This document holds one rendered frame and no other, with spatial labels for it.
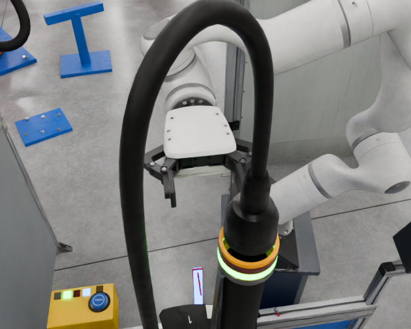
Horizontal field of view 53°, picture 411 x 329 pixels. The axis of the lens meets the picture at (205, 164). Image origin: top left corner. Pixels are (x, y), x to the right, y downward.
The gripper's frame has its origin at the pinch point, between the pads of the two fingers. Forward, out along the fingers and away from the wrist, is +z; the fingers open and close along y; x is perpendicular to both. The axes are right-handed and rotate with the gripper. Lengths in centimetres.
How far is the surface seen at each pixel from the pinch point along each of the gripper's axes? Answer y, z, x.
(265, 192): -0.5, 19.3, 21.7
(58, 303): 35, -18, -58
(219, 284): 2.0, 19.1, 11.0
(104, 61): 49, -312, -163
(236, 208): 1.1, 18.7, 19.7
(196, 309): 1.3, -5.8, -45.5
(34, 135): 98, -214, -163
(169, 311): 7.1, -5.6, -43.9
